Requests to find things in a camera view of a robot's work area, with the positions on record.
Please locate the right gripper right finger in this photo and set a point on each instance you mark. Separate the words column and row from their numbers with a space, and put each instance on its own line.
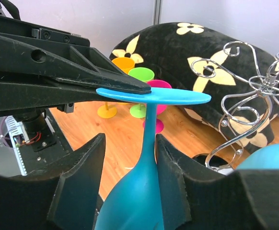
column 194, row 197

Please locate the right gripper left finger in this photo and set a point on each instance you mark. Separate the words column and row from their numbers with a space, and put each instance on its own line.
column 59, row 196

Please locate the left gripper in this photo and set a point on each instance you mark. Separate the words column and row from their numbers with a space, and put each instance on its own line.
column 37, row 73

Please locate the blue plastic goblet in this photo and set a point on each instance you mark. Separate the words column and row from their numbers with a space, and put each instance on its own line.
column 266, row 158
column 134, row 203

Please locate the chrome wine glass rack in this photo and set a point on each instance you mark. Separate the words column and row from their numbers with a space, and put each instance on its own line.
column 249, row 100

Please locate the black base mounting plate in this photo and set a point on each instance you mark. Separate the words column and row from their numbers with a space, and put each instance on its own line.
column 34, row 144

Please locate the yellow plastic goblet front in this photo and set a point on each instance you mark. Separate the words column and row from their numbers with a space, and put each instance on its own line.
column 107, row 111

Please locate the yellow plastic goblet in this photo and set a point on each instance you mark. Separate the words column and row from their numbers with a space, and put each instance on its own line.
column 107, row 111
column 124, row 63

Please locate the yellow plastic goblet rear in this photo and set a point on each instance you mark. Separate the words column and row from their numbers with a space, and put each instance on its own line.
column 124, row 63

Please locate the green plastic goblet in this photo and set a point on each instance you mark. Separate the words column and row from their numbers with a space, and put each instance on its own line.
column 145, row 75

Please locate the magenta plastic goblet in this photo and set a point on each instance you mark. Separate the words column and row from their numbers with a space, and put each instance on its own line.
column 161, row 107

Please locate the black floral plush pillow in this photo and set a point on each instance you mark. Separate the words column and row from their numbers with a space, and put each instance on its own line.
column 193, row 57

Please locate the left aluminium frame post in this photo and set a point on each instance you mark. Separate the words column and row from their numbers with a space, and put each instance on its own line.
column 157, row 11

